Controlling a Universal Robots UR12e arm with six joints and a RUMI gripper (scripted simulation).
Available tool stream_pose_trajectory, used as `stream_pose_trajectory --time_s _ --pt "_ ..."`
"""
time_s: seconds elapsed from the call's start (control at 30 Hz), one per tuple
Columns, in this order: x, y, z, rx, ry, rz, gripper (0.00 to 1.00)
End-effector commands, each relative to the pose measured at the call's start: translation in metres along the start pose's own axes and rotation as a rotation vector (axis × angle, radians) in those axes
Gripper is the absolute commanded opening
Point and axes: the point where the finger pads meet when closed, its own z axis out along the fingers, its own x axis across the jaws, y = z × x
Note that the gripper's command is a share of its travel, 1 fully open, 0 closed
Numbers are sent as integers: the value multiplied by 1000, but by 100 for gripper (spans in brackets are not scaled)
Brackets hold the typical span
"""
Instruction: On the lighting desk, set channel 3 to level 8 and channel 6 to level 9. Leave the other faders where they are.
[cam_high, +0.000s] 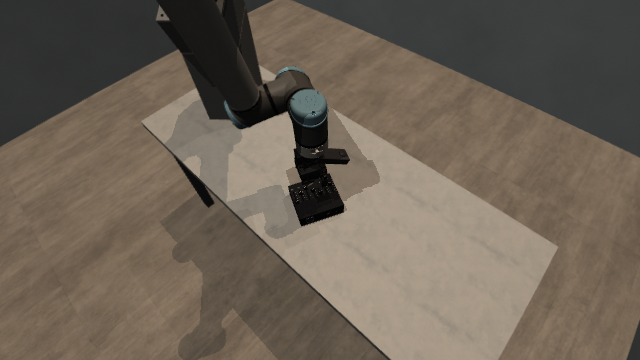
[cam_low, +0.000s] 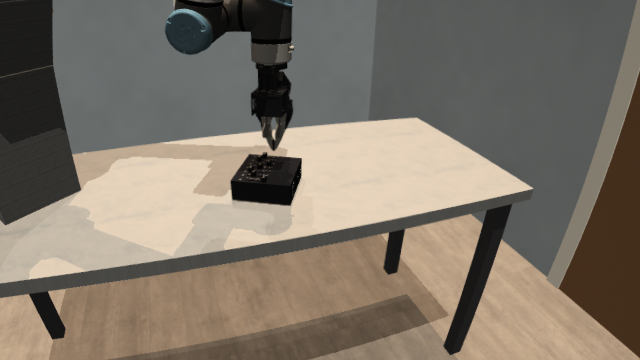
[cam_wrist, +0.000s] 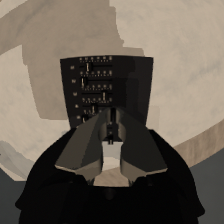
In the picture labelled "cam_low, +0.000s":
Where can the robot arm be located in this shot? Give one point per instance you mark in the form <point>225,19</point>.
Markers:
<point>196,24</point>

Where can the black lighting desk panel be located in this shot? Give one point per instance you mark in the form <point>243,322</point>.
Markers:
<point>278,184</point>

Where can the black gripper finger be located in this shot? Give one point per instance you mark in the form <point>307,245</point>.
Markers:
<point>267,132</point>
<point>282,123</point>

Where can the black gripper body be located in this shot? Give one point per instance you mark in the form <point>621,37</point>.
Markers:
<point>269,100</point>

